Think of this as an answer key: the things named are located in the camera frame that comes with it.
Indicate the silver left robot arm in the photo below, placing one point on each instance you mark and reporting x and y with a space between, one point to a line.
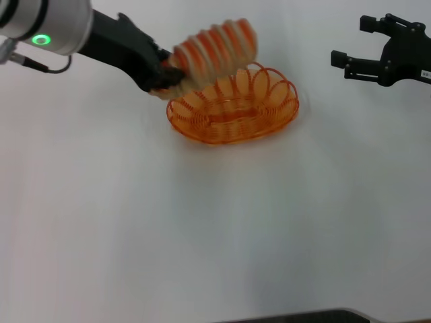
50 20

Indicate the orange striped bread roll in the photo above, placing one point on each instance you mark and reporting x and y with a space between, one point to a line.
219 43

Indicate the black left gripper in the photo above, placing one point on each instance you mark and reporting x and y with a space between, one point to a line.
121 47

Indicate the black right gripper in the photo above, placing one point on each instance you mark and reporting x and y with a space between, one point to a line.
404 57

